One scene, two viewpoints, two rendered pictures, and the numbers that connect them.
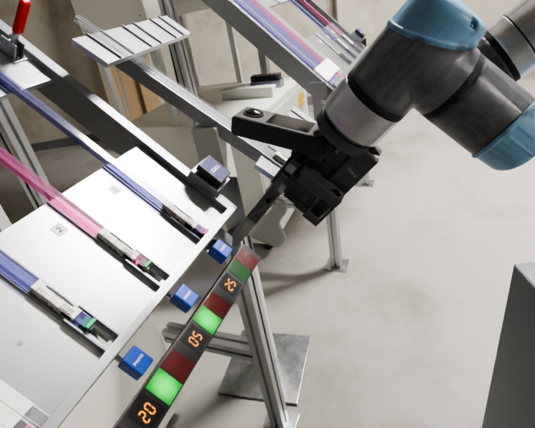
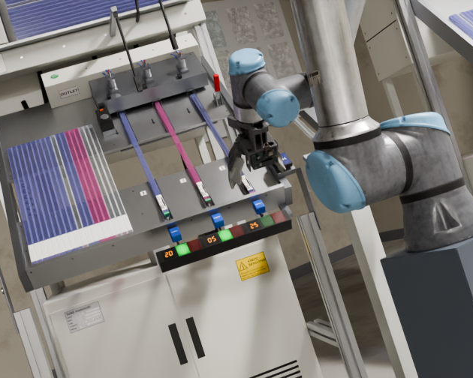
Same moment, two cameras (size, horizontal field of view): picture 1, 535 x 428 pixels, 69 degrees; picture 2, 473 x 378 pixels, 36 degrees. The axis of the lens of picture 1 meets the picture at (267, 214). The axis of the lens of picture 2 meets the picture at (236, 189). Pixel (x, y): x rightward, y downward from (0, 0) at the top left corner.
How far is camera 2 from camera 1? 1.51 m
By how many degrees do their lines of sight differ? 58
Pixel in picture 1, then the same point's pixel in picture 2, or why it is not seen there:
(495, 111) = (252, 97)
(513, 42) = not seen: hidden behind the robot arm
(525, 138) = (262, 108)
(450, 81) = (239, 87)
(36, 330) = (149, 211)
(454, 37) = (233, 70)
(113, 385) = (248, 336)
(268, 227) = (236, 173)
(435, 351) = not seen: outside the picture
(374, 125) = (238, 111)
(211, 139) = not seen: hidden behind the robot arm
